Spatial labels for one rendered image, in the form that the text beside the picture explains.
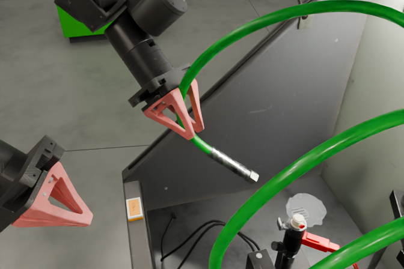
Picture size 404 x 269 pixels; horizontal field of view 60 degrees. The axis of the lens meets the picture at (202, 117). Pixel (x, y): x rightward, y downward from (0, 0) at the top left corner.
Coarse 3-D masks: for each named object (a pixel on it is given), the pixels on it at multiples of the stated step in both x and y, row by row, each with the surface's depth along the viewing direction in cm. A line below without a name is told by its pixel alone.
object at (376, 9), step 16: (336, 0) 40; (352, 0) 40; (272, 16) 42; (288, 16) 42; (384, 16) 40; (400, 16) 40; (240, 32) 44; (208, 48) 46; (224, 48) 46; (192, 64) 48; (192, 80) 50; (176, 112) 53
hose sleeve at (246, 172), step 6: (216, 150) 57; (210, 156) 57; (216, 156) 57; (222, 156) 57; (228, 156) 58; (222, 162) 57; (228, 162) 58; (234, 162) 58; (228, 168) 58; (234, 168) 58; (240, 168) 58; (246, 168) 59; (240, 174) 58; (246, 174) 58
